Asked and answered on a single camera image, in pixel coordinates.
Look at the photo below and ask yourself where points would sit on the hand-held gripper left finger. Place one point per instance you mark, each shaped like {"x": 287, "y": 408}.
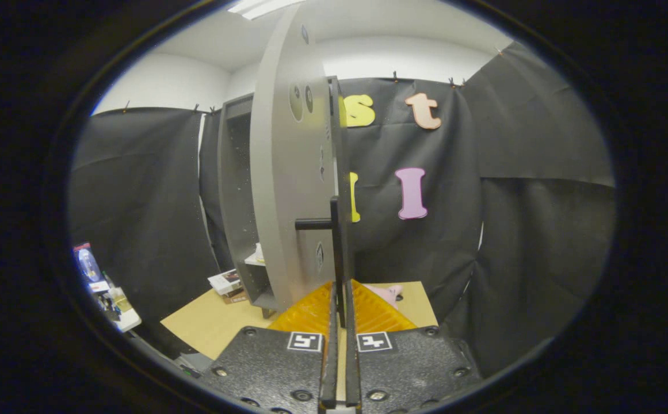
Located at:
{"x": 329, "y": 374}

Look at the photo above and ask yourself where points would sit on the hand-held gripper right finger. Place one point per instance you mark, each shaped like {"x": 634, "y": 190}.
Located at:
{"x": 352, "y": 374}

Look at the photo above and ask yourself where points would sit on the grey shoe cabinet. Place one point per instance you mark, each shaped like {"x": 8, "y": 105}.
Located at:
{"x": 233, "y": 172}

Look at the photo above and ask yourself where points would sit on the green and pink plush toy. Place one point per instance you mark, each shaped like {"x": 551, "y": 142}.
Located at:
{"x": 385, "y": 293}

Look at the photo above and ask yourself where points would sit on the stack of books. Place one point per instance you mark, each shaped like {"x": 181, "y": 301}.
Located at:
{"x": 227, "y": 283}

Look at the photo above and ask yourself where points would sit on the white side table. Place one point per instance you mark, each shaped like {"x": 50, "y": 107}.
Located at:
{"x": 129, "y": 321}

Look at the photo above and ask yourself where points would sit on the blue packaged item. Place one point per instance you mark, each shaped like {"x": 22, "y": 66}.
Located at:
{"x": 87, "y": 264}

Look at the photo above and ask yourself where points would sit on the black backdrop cloth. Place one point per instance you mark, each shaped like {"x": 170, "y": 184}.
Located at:
{"x": 541, "y": 144}

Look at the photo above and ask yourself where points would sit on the long ceiling light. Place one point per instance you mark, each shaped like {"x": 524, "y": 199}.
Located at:
{"x": 262, "y": 7}

